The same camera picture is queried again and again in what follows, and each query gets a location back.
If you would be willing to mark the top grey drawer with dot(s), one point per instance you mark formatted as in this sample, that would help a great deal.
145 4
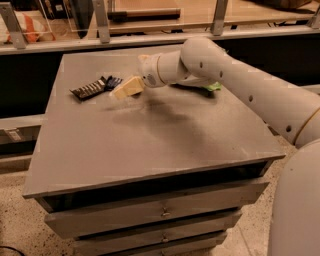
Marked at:
151 209

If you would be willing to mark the orange white bag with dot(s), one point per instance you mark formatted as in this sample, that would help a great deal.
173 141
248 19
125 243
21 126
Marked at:
33 30

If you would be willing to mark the grey metal bracket middle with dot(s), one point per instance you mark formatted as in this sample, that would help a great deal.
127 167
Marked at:
101 20

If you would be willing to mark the grey metal bracket left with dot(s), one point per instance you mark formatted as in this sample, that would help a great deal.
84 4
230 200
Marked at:
8 15

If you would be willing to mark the green chip bag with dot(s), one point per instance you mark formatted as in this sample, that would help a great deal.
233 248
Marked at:
213 86

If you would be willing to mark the black rxbar chocolate bar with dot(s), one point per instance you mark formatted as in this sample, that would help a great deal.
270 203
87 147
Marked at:
90 90

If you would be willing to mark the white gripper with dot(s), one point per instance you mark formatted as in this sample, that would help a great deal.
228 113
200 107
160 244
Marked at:
148 70

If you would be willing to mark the grey drawer cabinet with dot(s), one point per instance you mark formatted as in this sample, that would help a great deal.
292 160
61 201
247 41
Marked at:
162 140

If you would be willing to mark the bottom grey drawer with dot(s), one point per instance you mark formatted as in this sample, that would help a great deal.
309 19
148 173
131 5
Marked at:
181 245

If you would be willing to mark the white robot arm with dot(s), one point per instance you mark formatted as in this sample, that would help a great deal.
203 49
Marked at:
293 112

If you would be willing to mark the middle grey drawer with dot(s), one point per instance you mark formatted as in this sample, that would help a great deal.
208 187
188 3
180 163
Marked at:
158 233

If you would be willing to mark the clear acrylic panel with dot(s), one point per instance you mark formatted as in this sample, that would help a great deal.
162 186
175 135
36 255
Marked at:
78 13

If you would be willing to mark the grey metal bracket right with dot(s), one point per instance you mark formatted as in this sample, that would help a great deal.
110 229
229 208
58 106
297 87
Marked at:
219 17

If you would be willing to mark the grey drawer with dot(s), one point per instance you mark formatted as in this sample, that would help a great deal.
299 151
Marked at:
181 245
158 233
151 209

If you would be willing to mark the blue rxbar blueberry bar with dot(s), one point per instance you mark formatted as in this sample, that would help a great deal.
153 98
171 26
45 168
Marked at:
112 83

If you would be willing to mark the grey metal bracket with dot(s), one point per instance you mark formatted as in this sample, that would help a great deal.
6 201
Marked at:
219 17
101 20
8 15

